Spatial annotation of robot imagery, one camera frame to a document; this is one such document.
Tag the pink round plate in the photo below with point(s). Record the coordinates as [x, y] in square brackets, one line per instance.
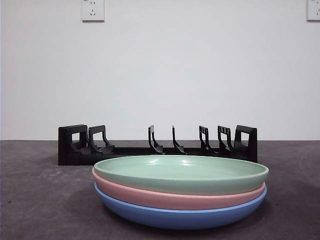
[175, 200]

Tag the green round plate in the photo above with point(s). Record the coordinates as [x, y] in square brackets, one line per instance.
[180, 170]

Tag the blue round plate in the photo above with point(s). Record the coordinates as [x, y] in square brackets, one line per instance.
[180, 220]

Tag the white wall socket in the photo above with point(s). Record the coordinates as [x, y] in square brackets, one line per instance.
[313, 10]
[93, 11]

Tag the black plate rack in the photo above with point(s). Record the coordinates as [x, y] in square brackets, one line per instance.
[70, 155]

